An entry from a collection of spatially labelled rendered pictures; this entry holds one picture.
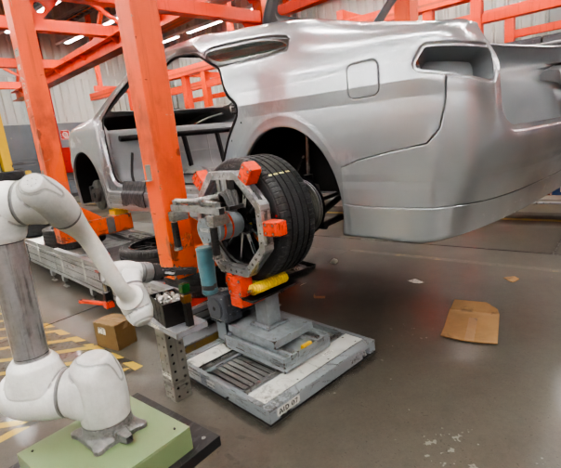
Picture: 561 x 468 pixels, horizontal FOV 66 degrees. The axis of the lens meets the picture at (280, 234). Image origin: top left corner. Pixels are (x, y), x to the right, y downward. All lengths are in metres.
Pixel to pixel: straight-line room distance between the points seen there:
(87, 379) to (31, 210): 0.53
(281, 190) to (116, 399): 1.15
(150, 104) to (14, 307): 1.34
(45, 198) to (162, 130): 1.23
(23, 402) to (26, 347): 0.17
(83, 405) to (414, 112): 1.60
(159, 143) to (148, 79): 0.33
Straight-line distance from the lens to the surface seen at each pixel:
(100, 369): 1.50
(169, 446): 1.54
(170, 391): 2.43
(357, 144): 2.08
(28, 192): 1.37
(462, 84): 1.91
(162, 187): 2.47
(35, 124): 4.27
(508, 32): 10.20
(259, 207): 2.02
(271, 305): 2.46
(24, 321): 1.54
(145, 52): 2.52
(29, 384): 1.58
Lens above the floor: 1.27
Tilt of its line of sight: 13 degrees down
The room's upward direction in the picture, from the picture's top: 6 degrees counter-clockwise
